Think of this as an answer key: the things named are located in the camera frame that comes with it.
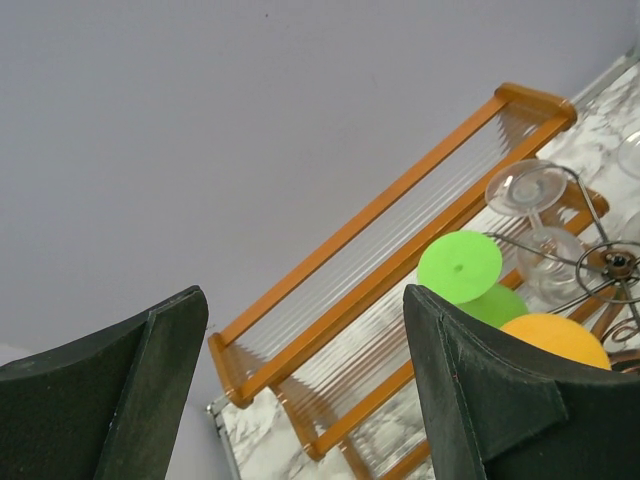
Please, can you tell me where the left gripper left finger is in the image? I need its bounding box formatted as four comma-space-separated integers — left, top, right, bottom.
1, 286, 208, 479

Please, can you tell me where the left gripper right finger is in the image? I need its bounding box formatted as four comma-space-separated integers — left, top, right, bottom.
403, 285, 639, 479

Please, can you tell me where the orange plastic wine glass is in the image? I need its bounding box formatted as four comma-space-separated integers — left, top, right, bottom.
500, 313, 611, 370

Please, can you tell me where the green plastic wine glass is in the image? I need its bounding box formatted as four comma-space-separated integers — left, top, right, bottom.
417, 230, 529, 328

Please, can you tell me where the metal wine glass rack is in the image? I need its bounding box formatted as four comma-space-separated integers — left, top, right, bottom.
490, 162, 639, 374

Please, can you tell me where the orange wooden dish rack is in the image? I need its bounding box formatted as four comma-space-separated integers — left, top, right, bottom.
206, 81, 611, 480

